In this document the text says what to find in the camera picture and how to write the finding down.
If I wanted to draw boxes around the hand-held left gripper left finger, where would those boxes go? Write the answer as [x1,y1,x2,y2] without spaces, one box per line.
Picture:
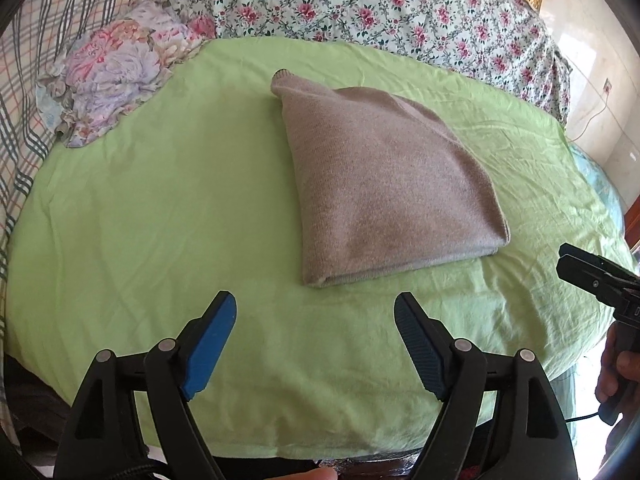
[54,291,237,480]

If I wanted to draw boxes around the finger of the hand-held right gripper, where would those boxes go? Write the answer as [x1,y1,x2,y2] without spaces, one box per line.
[559,243,640,288]
[557,259,632,311]

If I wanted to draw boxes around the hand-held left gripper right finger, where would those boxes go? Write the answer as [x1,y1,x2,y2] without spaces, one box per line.
[394,291,578,480]

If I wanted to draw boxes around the beige knitted sweater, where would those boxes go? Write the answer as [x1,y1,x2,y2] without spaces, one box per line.
[270,69,512,290]

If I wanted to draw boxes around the person's right hand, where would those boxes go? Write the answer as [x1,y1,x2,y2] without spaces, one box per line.
[596,330,640,406]

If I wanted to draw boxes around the person's left hand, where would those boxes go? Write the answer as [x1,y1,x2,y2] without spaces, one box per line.
[263,467,337,480]

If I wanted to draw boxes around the light blue bed sheet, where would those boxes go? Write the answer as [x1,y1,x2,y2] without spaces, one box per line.
[550,142,631,411]

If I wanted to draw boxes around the light green bed sheet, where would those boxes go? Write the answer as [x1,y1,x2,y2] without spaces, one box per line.
[5,36,640,461]

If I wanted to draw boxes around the purple floral pillow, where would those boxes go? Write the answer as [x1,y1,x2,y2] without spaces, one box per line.
[36,0,216,148]

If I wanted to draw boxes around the plaid blanket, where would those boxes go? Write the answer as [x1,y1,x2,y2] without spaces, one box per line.
[0,0,166,281]

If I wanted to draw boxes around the pink floral quilt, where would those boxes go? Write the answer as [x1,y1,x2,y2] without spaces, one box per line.
[160,0,571,126]

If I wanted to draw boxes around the wooden bed frame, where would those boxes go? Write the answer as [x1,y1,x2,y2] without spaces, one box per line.
[622,205,640,266]

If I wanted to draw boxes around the white wall cable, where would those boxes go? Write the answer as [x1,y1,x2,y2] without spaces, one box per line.
[567,90,608,142]

